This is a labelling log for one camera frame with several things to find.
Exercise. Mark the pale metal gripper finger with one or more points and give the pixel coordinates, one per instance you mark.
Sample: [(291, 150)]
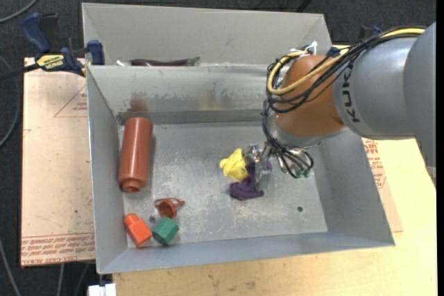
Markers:
[(252, 154), (265, 171)]

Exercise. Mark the yellow soft toy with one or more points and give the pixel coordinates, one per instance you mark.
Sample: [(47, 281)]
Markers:
[(236, 164)]

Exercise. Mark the purple soft toy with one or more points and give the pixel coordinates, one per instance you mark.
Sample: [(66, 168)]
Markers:
[(244, 190)]

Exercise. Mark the grey metal bin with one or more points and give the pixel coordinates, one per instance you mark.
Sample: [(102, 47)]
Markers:
[(208, 163)]

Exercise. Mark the red-brown small funnel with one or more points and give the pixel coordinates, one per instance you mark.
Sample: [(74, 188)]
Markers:
[(167, 208)]

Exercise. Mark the green hexagonal block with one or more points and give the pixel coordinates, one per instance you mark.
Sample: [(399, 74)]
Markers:
[(166, 231)]

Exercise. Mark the red-brown plastic bottle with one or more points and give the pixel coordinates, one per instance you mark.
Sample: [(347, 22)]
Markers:
[(135, 152)]

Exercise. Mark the purple toy aubergine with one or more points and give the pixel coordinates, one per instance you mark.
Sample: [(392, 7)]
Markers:
[(163, 62)]

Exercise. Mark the orange block with knob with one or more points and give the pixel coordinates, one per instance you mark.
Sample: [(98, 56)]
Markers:
[(138, 231)]

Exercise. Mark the brown cardboard board red print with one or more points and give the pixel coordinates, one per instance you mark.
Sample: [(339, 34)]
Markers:
[(55, 156)]

